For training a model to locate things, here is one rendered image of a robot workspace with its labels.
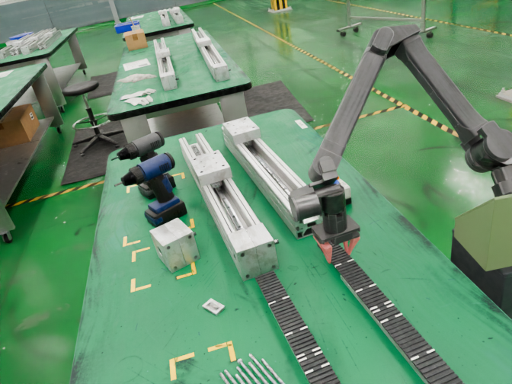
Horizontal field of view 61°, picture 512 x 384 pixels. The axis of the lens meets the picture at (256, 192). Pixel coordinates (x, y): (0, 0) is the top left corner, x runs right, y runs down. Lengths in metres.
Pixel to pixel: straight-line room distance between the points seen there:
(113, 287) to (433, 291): 0.82
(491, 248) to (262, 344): 0.55
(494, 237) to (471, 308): 0.17
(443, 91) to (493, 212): 0.34
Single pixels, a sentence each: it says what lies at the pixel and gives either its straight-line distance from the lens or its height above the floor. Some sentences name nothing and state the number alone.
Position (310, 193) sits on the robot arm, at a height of 1.01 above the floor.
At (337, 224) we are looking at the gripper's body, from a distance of 1.02.
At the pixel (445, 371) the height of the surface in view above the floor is 0.81.
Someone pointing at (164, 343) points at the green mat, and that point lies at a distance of 1.05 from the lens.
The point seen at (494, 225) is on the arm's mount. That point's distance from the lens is 1.07.
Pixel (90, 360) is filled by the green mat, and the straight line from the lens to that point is 1.10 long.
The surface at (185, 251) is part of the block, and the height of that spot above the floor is 0.83.
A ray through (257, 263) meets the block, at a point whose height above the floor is 0.82.
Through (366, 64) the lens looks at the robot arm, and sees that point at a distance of 1.16.
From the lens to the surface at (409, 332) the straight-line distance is 0.94.
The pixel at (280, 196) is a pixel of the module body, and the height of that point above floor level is 0.86.
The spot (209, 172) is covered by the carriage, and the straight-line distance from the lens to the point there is 1.41.
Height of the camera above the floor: 1.52
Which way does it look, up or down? 30 degrees down
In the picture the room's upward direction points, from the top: 11 degrees counter-clockwise
